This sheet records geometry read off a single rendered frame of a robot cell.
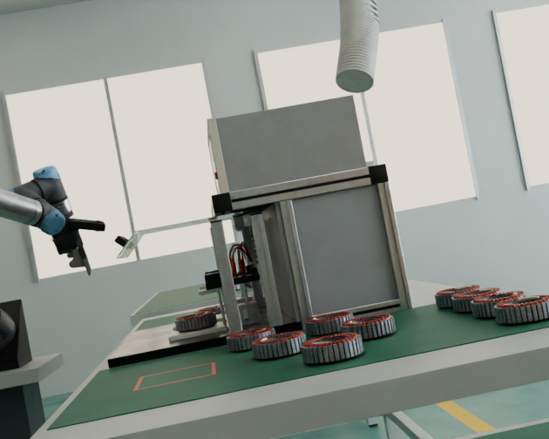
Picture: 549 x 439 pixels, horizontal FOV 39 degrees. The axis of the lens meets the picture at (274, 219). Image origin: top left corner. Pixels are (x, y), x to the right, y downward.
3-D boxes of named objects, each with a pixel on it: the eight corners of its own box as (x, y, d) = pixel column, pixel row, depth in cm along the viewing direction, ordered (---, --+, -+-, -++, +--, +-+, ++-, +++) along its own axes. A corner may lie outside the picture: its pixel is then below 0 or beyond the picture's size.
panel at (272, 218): (296, 322, 193) (274, 203, 194) (274, 303, 259) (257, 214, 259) (301, 321, 193) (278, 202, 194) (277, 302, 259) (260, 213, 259)
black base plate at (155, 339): (108, 368, 190) (106, 359, 190) (133, 338, 254) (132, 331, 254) (298, 330, 194) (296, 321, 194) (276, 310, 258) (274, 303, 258)
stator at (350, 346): (323, 353, 150) (320, 334, 151) (375, 349, 144) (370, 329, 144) (291, 368, 141) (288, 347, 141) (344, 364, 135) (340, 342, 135)
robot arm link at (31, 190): (16, 205, 228) (50, 191, 234) (-4, 188, 233) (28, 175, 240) (20, 226, 232) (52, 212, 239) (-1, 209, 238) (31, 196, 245)
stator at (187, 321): (173, 334, 206) (171, 320, 206) (179, 329, 217) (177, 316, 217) (215, 327, 206) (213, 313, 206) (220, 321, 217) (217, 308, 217)
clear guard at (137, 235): (116, 259, 192) (111, 235, 192) (126, 258, 216) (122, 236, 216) (247, 234, 195) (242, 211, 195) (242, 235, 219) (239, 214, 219)
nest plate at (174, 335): (169, 341, 203) (168, 336, 204) (172, 334, 218) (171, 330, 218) (226, 330, 205) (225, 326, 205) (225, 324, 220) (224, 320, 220)
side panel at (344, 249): (303, 330, 192) (279, 201, 193) (301, 329, 195) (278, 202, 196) (413, 308, 195) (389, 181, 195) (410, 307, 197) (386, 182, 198)
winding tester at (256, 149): (221, 196, 202) (206, 118, 203) (219, 205, 246) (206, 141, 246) (368, 169, 206) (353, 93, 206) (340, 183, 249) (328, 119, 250)
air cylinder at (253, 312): (241, 325, 209) (238, 305, 209) (240, 322, 216) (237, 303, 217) (260, 321, 209) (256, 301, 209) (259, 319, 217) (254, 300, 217)
